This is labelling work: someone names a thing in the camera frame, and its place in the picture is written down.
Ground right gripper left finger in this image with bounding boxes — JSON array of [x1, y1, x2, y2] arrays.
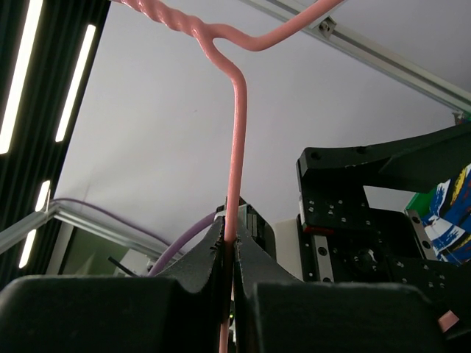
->
[[1, 219, 224, 352]]

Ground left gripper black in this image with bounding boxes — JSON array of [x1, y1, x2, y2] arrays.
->
[[297, 123, 470, 329]]

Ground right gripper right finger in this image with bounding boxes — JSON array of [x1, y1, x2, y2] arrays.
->
[[234, 225, 450, 352]]

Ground blue patterned trousers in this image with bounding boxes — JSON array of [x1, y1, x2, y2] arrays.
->
[[422, 166, 470, 265]]

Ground green plastic tray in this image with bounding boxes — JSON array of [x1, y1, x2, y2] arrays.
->
[[406, 190, 434, 215]]

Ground aluminium frame left posts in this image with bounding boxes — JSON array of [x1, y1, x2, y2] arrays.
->
[[238, 0, 471, 122]]

